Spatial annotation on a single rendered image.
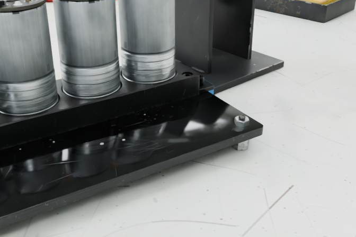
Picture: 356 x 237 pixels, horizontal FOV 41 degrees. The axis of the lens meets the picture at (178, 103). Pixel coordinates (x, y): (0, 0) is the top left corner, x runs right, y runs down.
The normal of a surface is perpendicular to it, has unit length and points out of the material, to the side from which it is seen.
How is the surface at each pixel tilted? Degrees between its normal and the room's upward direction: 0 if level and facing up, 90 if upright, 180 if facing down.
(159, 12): 90
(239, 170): 0
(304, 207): 0
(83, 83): 90
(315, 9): 90
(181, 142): 0
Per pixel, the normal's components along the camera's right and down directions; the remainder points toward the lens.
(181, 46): -0.75, 0.29
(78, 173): 0.00, -0.90
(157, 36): 0.42, 0.40
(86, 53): 0.08, 0.44
